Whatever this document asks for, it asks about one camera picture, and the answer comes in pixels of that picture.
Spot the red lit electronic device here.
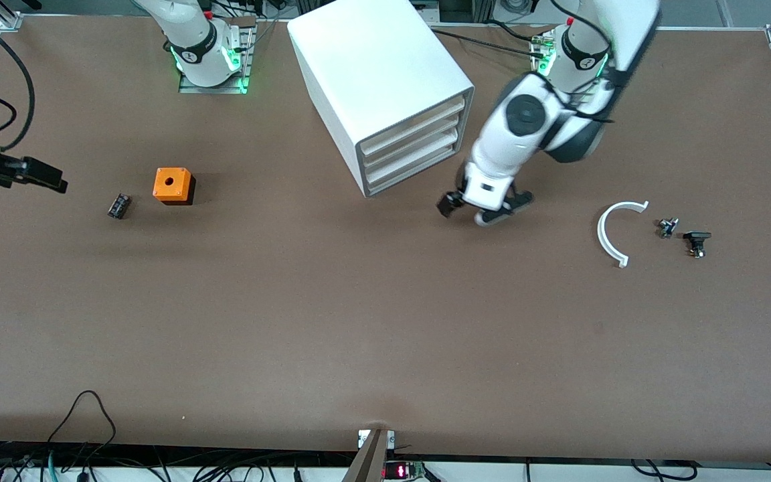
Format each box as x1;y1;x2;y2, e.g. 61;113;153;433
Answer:
383;461;428;482

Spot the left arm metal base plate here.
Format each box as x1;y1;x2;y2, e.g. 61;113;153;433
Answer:
531;33;560;94

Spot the camera mount post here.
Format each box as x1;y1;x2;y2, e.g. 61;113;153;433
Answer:
342;428;396;482

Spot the white drawer cabinet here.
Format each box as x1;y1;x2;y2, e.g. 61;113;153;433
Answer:
287;0;475;198

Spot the white middle cabinet drawer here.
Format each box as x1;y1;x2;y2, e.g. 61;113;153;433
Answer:
363;124;461;176

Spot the white lowest cabinet drawer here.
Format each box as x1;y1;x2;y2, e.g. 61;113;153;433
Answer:
365;141;458;193

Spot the white curved plastic part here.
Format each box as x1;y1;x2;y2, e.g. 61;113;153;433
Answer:
597;201;649;268

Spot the white highest cabinet drawer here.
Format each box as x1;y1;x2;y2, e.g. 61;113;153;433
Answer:
361;95;468;160

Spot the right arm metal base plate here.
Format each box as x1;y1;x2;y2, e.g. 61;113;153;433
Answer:
178;27;254;95

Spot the small black contact block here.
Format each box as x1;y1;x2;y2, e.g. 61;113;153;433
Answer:
683;231;712;259

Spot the black looped cable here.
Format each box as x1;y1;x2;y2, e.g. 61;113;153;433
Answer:
48;390;117;464

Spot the orange box with hole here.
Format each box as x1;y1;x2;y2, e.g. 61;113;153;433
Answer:
153;167;195;206

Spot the black base power cable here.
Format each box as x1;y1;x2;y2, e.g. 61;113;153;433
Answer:
431;27;550;60

